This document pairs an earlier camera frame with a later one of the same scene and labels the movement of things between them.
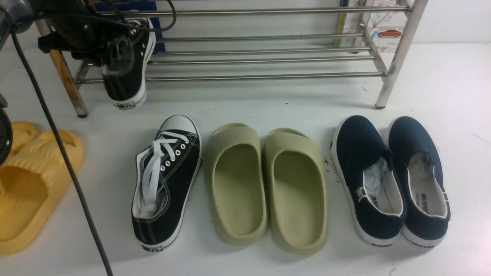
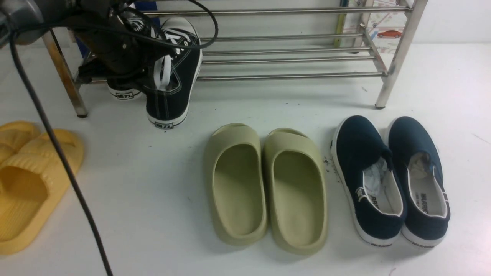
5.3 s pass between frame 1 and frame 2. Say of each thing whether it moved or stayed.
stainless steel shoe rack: stayed
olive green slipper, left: stayed
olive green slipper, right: stayed
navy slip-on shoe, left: stayed
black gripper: moved
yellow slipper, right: stayed
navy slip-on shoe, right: stayed
